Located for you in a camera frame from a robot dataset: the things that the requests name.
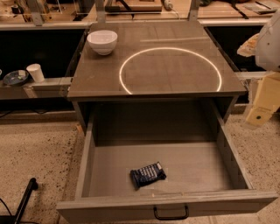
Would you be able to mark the black drawer handle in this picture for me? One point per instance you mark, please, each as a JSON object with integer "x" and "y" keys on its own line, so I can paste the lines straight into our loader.
{"x": 171, "y": 213}

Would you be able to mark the grey side shelf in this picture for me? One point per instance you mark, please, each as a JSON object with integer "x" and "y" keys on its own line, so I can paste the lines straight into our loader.
{"x": 49, "y": 88}

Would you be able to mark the white ceramic bowl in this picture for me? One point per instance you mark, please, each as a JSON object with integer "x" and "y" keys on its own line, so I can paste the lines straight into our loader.
{"x": 102, "y": 42}

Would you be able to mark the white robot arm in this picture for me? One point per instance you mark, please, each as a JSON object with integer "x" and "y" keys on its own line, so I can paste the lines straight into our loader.
{"x": 265, "y": 47}

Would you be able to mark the black stand leg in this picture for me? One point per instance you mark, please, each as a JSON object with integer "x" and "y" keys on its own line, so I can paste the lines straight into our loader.
{"x": 16, "y": 218}

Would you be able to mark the open grey top drawer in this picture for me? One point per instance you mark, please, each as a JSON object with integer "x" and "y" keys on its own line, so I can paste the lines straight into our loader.
{"x": 166, "y": 161}

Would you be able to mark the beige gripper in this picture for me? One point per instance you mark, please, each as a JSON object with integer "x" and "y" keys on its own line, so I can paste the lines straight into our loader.
{"x": 269, "y": 46}

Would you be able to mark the blueberry rxbar dark wrapper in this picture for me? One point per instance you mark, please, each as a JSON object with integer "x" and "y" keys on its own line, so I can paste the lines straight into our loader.
{"x": 147, "y": 175}

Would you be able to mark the white paper cup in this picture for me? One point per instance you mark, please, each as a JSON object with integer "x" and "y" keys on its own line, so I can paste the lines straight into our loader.
{"x": 36, "y": 72}

